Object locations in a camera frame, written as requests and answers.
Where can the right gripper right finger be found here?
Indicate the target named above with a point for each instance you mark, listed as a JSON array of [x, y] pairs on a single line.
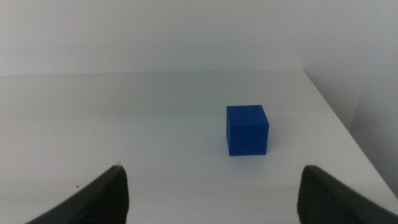
[[326, 202]]

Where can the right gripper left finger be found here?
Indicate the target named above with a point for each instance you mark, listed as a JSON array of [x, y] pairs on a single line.
[[102, 199]]

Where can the blue cube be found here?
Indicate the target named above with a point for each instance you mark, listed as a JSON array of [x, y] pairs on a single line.
[[247, 133]]

